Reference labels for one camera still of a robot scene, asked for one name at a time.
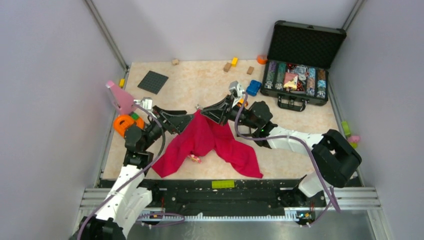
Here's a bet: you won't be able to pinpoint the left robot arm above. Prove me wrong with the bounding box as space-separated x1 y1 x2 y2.
71 106 194 240

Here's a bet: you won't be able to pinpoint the pink plastic piece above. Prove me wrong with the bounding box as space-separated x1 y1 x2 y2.
105 81 137 115

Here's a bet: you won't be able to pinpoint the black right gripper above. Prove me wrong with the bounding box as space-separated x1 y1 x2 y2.
201 94 259 130

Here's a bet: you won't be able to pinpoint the yellow toy car red wheels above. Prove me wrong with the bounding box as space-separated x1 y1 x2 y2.
236 99 249 108

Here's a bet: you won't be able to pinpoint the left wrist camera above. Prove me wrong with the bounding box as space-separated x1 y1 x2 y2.
133 97 153 111

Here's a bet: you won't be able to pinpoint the purple cable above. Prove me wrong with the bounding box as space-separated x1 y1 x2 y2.
76 104 186 240
234 92 342 228

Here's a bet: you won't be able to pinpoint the playing card box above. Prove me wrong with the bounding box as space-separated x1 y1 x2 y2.
283 72 299 90

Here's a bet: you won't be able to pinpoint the blue toy car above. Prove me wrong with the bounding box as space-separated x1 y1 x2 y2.
246 79 262 97

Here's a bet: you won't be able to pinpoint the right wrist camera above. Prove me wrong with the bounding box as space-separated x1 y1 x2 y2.
228 81 245 99

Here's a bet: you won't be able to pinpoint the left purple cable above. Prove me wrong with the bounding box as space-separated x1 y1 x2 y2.
76 104 186 240

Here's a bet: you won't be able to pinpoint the green pink toy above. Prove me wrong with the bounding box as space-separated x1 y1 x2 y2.
341 121 361 149

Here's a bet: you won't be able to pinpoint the dark grey building baseplate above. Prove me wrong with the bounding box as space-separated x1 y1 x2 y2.
137 70 169 95

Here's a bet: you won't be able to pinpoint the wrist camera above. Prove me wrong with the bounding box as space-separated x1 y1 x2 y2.
228 81 245 99
133 97 153 111

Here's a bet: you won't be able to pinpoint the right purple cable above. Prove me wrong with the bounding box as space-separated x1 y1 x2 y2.
234 92 342 228

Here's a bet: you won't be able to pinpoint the orange plastic toy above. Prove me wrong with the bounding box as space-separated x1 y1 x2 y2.
113 113 145 137

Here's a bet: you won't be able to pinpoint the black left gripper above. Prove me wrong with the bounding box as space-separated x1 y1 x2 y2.
142 105 195 150

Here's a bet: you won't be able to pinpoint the small yellow block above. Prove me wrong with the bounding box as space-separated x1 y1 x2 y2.
119 78 126 88

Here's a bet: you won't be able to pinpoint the magenta garment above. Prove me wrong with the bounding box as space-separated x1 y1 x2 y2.
152 110 264 179

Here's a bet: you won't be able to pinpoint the orange object behind case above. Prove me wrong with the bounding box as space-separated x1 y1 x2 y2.
256 55 268 65

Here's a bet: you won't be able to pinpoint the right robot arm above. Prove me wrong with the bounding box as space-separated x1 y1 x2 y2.
200 95 362 206

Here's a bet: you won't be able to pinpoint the pink flower brooch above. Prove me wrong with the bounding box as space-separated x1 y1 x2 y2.
188 154 202 164

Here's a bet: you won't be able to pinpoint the black poker chip case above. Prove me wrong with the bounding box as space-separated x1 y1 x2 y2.
260 20 347 112

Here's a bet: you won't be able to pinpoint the green flat brick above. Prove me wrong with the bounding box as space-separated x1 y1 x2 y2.
211 180 236 189

